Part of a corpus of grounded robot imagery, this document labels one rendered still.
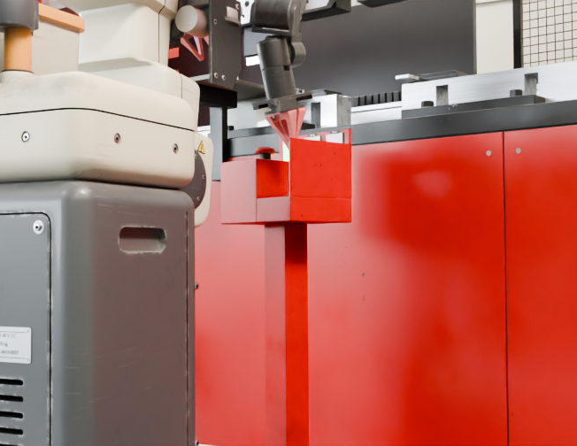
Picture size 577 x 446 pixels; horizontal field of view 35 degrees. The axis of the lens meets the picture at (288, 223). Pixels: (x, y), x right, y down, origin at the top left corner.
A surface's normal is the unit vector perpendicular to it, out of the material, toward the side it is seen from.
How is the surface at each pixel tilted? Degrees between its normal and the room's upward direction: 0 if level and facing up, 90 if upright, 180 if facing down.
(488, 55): 90
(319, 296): 90
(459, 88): 90
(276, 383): 90
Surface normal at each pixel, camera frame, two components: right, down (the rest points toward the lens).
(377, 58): -0.62, -0.02
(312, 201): 0.68, -0.03
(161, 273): 0.89, -0.02
